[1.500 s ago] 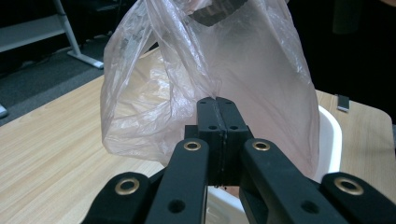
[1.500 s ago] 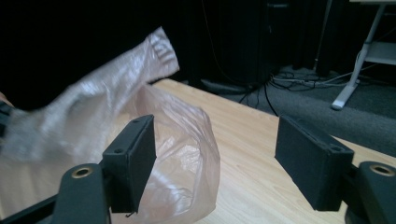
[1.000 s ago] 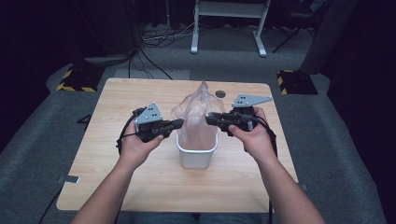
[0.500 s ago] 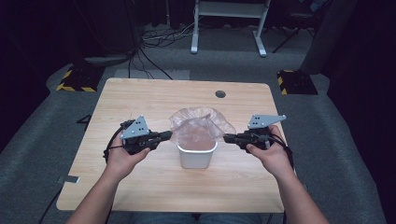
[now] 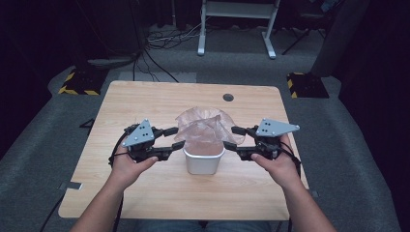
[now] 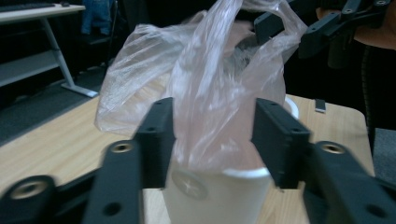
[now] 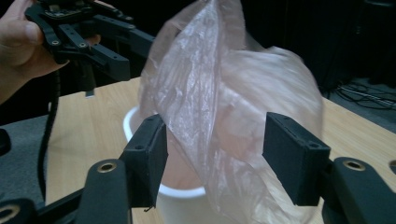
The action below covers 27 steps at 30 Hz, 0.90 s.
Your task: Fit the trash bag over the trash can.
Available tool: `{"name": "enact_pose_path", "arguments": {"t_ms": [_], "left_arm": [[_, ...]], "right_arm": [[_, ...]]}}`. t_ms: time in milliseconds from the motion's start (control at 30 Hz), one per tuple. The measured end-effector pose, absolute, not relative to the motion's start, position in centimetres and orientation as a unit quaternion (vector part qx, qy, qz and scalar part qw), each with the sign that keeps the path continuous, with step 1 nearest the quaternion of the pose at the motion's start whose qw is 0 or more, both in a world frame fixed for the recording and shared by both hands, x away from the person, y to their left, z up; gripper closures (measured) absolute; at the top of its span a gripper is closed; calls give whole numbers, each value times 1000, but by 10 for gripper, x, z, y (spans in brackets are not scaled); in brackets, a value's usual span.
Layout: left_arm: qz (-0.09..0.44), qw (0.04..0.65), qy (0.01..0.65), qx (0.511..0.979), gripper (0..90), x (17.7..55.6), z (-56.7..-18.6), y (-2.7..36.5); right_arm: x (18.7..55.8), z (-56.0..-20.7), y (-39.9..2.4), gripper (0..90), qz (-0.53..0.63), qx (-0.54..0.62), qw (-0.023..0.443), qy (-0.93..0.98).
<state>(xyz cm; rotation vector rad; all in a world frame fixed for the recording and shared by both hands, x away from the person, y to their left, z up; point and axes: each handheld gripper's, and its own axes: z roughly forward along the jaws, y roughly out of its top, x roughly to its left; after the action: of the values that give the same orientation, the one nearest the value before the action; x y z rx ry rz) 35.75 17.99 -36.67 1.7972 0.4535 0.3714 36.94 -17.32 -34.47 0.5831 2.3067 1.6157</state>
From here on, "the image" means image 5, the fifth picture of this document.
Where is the person's left hand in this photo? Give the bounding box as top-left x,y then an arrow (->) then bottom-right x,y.
108,142 -> 160,191

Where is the pink translucent plastic bag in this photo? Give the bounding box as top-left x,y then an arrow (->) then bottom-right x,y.
174,105 -> 247,158

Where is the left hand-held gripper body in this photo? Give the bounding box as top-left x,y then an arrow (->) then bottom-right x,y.
120,118 -> 162,164

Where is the white metal desk frame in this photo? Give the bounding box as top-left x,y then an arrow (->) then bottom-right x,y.
196,0 -> 281,60

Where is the white plastic bin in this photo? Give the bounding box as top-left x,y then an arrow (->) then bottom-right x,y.
182,145 -> 226,176

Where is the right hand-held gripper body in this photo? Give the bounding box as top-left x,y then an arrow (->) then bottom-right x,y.
246,117 -> 301,161

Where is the bundle of floor cables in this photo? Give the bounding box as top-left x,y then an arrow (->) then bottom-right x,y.
131,22 -> 209,83

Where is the right hand-held gripper cable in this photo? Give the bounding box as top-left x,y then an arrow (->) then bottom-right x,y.
278,140 -> 303,232

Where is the person's right hand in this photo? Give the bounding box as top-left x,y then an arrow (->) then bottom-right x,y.
249,132 -> 303,191

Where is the black tripod stand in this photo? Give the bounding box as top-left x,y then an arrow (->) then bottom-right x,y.
281,25 -> 327,56

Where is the grey upright column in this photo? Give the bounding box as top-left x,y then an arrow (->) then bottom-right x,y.
309,0 -> 372,78

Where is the yellow black striped base plate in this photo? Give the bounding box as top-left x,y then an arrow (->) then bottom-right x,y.
57,67 -> 109,97
286,72 -> 330,100

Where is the left hand-held gripper cable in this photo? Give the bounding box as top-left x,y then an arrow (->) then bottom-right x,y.
107,123 -> 133,232

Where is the hand-held gripper cable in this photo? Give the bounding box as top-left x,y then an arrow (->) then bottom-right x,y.
107,123 -> 133,232
278,140 -> 303,232

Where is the grey tape strip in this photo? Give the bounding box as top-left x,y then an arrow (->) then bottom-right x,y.
58,181 -> 84,191

